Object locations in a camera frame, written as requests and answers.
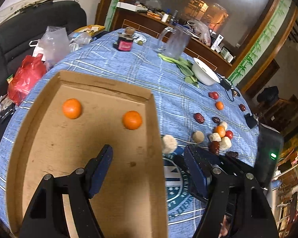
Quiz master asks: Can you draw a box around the clear plastic pitcher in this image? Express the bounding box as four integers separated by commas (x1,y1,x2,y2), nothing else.
157,26,192,60

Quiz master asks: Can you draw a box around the orange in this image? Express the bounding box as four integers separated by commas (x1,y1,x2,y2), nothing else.
215,101,224,111
62,98,82,119
122,111,142,130
214,125,226,138

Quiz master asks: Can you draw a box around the cardboard box tray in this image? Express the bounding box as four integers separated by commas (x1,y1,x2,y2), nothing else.
6,70,168,237

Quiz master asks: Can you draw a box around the dark jar pink label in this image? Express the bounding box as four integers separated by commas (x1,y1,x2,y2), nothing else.
113,27,135,52

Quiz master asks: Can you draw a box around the white box on sideboard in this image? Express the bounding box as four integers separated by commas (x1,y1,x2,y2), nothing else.
117,2,148,12

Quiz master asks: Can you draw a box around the green leafy vegetable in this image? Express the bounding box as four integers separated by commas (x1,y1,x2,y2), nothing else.
158,53,199,88

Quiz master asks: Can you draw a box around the small red tomato pile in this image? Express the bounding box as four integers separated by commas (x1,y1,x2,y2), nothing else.
225,130,234,140

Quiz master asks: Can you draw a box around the clear plastic bag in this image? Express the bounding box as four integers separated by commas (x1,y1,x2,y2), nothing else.
39,26,70,67

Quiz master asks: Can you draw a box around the black cable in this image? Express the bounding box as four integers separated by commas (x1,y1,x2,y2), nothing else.
216,72,237,103

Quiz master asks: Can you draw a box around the red date far right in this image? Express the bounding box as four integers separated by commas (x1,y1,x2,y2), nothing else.
239,104,246,112

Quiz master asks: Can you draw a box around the small black box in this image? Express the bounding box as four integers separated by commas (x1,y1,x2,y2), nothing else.
244,113,258,129

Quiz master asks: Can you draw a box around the wooden sideboard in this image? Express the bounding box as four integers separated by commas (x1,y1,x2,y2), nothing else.
110,7,233,76

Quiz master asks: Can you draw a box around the black power adapter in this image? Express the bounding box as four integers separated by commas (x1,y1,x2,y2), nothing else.
220,78,232,91

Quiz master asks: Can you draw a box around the far red tomato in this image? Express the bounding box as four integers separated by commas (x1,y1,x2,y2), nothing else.
208,91,219,100

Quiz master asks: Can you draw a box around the round beige cake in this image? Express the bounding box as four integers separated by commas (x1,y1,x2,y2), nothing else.
192,131,204,144

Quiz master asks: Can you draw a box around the right hand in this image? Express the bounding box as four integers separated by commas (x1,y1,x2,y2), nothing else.
218,215,230,238

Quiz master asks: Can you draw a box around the dark wrinkled date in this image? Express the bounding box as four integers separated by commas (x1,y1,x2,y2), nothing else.
212,117,220,124

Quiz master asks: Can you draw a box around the blue plaid tablecloth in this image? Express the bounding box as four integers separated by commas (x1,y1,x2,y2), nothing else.
0,31,259,227

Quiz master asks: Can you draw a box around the white bowl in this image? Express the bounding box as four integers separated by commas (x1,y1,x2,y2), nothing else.
192,58,220,86

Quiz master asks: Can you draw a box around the large red date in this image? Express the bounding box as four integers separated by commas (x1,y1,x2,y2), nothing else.
193,113,205,124

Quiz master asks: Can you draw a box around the plastic bag on sideboard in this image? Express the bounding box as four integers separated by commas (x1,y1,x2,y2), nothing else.
187,19,211,47

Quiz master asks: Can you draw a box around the black sofa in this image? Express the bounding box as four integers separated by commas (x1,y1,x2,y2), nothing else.
0,0,86,97

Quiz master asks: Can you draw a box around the red plastic bag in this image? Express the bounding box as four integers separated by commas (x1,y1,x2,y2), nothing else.
7,53,47,106

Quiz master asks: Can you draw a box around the beige cake back pile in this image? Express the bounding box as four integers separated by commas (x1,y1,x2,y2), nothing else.
219,121,228,131

